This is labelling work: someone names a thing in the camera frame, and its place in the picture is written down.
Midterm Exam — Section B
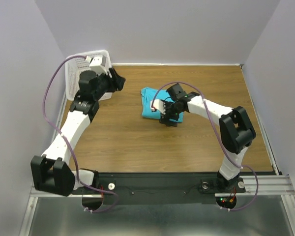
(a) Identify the turquoise t shirt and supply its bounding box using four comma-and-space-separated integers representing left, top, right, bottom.
140, 87, 184, 123

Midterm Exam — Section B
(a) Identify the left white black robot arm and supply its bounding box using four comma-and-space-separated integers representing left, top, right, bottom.
30, 67, 125, 196

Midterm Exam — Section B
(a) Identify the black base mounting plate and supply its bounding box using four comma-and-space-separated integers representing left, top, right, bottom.
71, 172, 246, 206

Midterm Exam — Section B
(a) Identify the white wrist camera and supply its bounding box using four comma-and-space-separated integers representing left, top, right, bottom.
150, 99, 166, 115
85, 55, 108, 75

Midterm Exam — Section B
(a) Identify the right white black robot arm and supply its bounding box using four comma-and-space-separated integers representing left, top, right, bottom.
150, 82, 256, 190

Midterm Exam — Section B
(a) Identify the white plastic perforated basket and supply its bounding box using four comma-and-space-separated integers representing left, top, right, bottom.
65, 50, 112, 101

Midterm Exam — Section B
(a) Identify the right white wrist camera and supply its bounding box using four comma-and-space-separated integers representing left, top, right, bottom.
150, 99, 166, 115

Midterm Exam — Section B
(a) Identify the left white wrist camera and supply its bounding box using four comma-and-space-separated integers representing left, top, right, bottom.
85, 55, 108, 75

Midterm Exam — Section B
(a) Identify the aluminium frame rail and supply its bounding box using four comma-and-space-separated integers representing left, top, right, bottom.
19, 64, 76, 236

